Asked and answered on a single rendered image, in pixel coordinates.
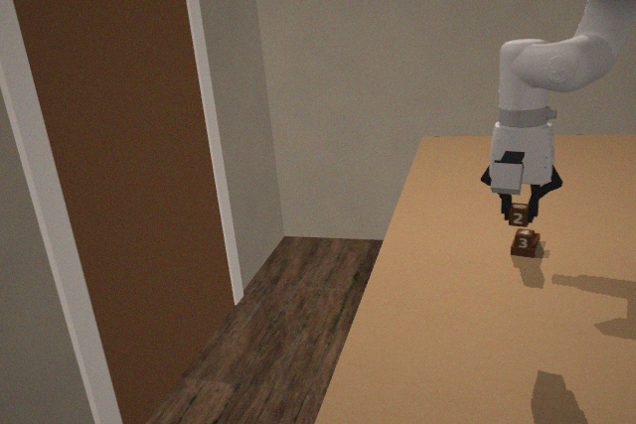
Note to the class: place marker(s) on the brown wooden number cube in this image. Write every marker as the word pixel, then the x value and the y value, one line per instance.
pixel 524 238
pixel 518 215

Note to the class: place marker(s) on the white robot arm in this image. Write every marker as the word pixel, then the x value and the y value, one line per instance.
pixel 528 70

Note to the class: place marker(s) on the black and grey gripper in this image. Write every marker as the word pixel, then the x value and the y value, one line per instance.
pixel 539 147

